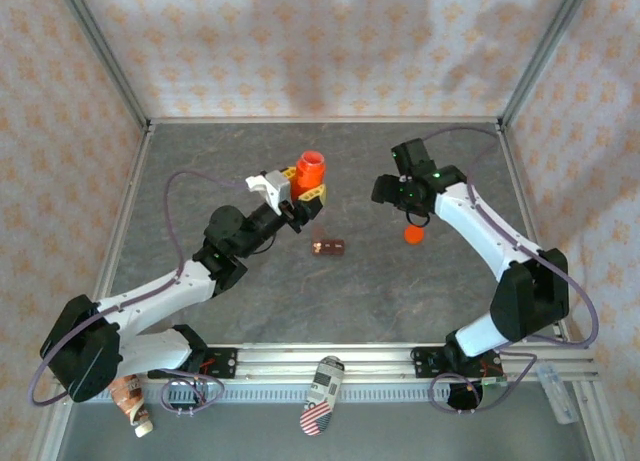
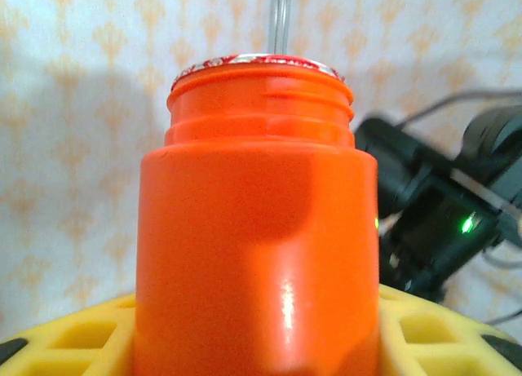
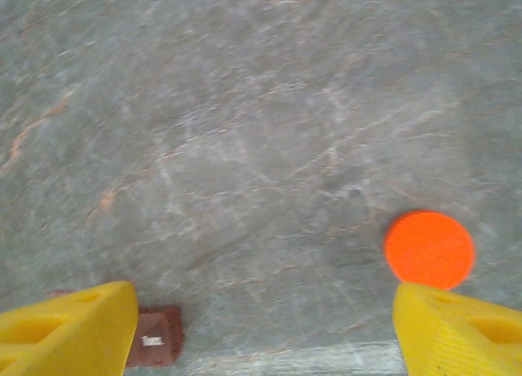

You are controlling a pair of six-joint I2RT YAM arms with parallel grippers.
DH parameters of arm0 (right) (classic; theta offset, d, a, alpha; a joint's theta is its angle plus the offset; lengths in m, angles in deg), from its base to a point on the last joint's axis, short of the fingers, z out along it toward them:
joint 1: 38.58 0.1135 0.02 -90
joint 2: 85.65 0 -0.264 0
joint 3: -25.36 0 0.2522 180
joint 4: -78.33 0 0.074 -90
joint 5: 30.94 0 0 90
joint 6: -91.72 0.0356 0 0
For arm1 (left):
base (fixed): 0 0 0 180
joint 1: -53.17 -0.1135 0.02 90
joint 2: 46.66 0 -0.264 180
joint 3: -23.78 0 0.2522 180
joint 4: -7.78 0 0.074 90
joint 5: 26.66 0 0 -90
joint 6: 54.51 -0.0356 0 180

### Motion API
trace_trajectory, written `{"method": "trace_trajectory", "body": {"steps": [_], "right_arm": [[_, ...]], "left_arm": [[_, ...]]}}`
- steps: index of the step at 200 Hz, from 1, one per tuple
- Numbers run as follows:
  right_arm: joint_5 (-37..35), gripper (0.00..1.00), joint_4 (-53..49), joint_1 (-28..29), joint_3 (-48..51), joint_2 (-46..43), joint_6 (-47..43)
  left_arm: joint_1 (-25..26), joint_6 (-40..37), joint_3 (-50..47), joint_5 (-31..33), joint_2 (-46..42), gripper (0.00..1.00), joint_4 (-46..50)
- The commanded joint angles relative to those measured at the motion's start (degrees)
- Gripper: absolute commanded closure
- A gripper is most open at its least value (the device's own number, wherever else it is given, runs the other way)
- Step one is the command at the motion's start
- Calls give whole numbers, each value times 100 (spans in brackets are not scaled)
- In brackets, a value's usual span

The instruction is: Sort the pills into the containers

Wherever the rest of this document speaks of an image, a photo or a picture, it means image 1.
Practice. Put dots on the orange pill bottle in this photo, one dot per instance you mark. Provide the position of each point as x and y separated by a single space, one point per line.
310 178

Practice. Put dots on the brown pill organizer box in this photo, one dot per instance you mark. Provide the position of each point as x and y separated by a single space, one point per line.
330 248

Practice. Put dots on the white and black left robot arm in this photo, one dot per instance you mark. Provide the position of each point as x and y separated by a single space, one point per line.
150 296

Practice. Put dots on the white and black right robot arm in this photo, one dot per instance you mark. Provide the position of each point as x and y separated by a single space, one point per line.
475 226

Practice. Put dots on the flag print tube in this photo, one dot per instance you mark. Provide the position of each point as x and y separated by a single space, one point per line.
322 396

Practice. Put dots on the brown squeeze bottle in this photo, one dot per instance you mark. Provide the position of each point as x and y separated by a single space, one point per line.
131 406

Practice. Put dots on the small green circuit board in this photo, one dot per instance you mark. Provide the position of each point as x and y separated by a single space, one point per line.
495 381

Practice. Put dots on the clear plastic packet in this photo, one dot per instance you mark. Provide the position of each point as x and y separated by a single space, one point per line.
560 393

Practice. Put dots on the short aluminium frame bar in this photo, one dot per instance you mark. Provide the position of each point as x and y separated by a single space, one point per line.
320 120

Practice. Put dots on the aluminium side rail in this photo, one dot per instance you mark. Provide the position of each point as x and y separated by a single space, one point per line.
521 181
124 206

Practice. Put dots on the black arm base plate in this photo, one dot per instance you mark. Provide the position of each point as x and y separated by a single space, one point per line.
427 363
225 363

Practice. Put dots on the wide aluminium mounting rail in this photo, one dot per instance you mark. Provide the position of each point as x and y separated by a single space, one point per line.
280 363

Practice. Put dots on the aluminium frame post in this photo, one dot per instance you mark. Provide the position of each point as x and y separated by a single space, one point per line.
107 56
541 56

